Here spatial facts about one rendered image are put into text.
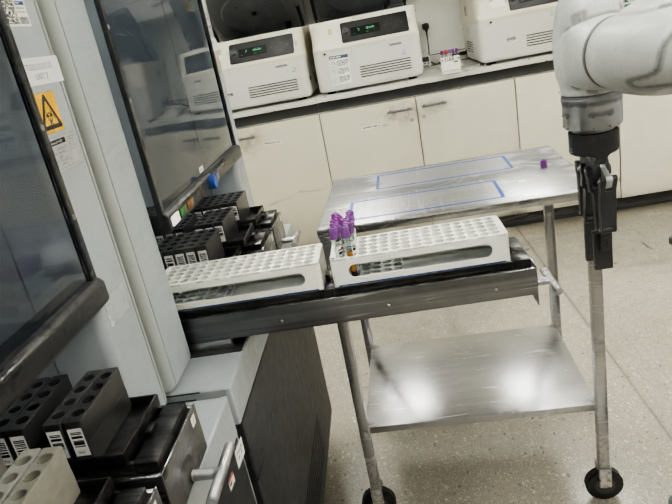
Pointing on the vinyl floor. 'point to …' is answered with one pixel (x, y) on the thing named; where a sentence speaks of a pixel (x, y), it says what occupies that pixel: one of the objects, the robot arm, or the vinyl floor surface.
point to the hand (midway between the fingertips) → (598, 245)
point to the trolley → (455, 380)
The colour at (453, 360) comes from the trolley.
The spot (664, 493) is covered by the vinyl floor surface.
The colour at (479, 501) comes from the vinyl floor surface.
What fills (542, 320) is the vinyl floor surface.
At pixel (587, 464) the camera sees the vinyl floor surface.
